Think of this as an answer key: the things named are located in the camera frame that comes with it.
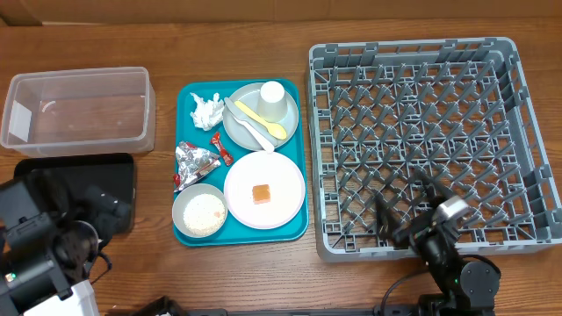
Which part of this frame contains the white large plate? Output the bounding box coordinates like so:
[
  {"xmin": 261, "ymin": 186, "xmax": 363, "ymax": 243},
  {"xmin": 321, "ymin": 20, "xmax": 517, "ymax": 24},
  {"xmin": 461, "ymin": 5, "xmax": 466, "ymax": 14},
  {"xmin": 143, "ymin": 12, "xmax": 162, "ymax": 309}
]
[{"xmin": 223, "ymin": 151, "xmax": 306, "ymax": 229}]

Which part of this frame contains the grey dishwasher rack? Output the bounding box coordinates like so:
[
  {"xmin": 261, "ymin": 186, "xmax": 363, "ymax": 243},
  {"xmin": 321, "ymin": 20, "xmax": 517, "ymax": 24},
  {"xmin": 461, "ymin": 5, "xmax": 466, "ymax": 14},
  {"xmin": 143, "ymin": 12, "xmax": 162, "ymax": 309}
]
[{"xmin": 307, "ymin": 37, "xmax": 561, "ymax": 262}]

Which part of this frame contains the black plastic tray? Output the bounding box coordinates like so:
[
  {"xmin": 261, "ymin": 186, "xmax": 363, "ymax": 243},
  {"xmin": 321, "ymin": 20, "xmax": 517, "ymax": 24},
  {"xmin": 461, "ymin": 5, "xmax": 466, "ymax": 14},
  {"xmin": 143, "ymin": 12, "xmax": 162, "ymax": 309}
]
[{"xmin": 12, "ymin": 152, "xmax": 137, "ymax": 236}]

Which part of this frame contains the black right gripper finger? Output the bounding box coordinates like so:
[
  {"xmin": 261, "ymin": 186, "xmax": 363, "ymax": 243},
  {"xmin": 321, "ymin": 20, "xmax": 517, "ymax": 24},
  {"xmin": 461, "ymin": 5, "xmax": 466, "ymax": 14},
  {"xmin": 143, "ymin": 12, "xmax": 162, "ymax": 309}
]
[
  {"xmin": 374, "ymin": 193, "xmax": 398, "ymax": 242},
  {"xmin": 414, "ymin": 169, "xmax": 452, "ymax": 199}
]

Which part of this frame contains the yellow plastic spoon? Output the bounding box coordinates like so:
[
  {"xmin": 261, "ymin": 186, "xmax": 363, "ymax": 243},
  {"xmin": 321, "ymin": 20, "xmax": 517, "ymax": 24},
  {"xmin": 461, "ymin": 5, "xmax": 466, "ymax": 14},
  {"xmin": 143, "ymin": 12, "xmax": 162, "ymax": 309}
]
[{"xmin": 234, "ymin": 101, "xmax": 287, "ymax": 140}]

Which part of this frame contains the orange food cube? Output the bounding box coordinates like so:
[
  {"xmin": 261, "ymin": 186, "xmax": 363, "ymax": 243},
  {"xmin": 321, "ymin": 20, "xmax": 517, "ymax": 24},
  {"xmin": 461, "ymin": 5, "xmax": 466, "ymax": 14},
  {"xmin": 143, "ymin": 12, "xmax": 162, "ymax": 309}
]
[{"xmin": 252, "ymin": 184, "xmax": 270, "ymax": 205}]

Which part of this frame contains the grey bowl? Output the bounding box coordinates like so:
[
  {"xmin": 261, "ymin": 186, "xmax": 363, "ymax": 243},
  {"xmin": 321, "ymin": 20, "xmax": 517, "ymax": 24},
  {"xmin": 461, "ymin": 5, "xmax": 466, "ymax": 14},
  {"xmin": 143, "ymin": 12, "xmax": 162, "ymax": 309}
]
[{"xmin": 172, "ymin": 183, "xmax": 228, "ymax": 238}]

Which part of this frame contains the white plastic knife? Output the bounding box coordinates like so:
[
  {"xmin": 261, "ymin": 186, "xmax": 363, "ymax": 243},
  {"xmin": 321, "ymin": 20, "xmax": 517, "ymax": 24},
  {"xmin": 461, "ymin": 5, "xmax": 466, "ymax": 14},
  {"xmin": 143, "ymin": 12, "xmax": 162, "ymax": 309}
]
[{"xmin": 224, "ymin": 97, "xmax": 275, "ymax": 153}]

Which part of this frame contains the white plastic cup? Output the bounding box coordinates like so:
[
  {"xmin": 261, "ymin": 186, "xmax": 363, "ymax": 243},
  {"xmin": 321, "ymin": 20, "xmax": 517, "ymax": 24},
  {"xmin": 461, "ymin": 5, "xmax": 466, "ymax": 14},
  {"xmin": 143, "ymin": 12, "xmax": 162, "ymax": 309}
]
[{"xmin": 256, "ymin": 81, "xmax": 288, "ymax": 122}]

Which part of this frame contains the crumpled white napkin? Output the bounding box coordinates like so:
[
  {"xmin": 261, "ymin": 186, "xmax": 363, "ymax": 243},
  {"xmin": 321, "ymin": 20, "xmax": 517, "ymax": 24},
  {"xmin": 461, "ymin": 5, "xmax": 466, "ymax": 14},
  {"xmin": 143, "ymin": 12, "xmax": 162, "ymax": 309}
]
[{"xmin": 190, "ymin": 92, "xmax": 225, "ymax": 131}]

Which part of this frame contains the red sauce packet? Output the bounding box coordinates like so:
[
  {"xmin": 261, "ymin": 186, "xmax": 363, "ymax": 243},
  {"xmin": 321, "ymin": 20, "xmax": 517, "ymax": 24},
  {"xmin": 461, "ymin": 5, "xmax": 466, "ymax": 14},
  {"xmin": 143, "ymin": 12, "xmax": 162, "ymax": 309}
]
[{"xmin": 210, "ymin": 132, "xmax": 234, "ymax": 167}]

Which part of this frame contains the teal serving tray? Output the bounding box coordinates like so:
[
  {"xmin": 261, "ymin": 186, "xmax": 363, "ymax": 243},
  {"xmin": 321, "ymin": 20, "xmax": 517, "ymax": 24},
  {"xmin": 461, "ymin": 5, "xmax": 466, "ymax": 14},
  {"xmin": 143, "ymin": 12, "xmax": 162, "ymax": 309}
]
[{"xmin": 173, "ymin": 78, "xmax": 309, "ymax": 248}]

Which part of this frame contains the silver foil wrapper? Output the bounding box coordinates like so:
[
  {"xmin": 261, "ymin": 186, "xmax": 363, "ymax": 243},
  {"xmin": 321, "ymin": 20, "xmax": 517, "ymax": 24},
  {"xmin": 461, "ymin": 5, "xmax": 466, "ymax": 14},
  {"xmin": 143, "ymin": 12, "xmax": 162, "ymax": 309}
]
[{"xmin": 174, "ymin": 141, "xmax": 221, "ymax": 192}]

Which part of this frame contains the grey small plate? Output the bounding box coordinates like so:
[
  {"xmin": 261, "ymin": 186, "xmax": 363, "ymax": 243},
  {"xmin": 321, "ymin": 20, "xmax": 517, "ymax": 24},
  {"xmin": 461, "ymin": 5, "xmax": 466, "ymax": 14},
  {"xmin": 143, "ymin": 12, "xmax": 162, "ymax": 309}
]
[{"xmin": 223, "ymin": 80, "xmax": 300, "ymax": 151}]

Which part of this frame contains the clear plastic bin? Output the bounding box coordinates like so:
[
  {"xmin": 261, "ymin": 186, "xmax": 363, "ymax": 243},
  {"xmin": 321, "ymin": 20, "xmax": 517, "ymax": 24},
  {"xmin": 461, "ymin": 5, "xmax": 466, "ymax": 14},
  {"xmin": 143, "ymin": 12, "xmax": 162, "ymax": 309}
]
[{"xmin": 1, "ymin": 67, "xmax": 156, "ymax": 157}]

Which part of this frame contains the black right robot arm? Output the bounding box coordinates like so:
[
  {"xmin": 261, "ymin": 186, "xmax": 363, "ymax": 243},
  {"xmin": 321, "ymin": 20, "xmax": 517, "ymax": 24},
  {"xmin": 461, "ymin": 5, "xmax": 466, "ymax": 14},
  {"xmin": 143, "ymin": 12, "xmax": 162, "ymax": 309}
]
[{"xmin": 374, "ymin": 170, "xmax": 501, "ymax": 315}]

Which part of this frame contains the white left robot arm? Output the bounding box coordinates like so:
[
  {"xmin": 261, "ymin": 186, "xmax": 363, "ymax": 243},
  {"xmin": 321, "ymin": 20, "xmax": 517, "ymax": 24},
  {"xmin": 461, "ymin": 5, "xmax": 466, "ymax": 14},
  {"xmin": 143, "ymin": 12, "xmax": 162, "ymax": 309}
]
[{"xmin": 1, "ymin": 170, "xmax": 133, "ymax": 315}]

